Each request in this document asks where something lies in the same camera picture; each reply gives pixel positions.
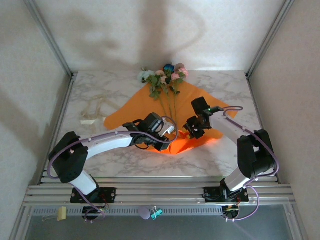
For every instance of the orange wrapping paper sheet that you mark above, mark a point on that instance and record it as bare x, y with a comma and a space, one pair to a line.
140, 105

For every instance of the peach artificial flower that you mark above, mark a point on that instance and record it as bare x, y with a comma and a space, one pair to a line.
160, 73

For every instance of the blue artificial rose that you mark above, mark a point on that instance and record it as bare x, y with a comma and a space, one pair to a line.
169, 68

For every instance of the mint white artificial flower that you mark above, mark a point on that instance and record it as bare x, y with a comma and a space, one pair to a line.
146, 75

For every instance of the cream ribbon with gold print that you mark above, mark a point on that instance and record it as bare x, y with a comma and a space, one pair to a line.
86, 122

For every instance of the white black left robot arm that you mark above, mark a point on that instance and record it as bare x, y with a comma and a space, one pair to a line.
110, 144

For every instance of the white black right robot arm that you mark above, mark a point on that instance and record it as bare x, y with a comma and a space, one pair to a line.
225, 127

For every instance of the teal binder clip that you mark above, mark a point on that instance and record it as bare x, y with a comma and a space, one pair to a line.
157, 213

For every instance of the purple round disc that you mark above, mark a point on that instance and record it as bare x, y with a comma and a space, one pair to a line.
144, 213

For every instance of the cream binder clip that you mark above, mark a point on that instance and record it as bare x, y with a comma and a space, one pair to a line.
61, 213

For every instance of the aluminium frame rail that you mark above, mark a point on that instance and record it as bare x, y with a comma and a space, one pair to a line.
160, 192

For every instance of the aluminium side rail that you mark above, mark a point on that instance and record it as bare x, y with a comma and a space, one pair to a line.
58, 125
255, 100

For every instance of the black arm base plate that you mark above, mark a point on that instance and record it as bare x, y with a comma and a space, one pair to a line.
107, 193
210, 195

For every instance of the aluminium frame post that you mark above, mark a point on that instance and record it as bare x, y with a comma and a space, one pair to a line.
269, 37
50, 37

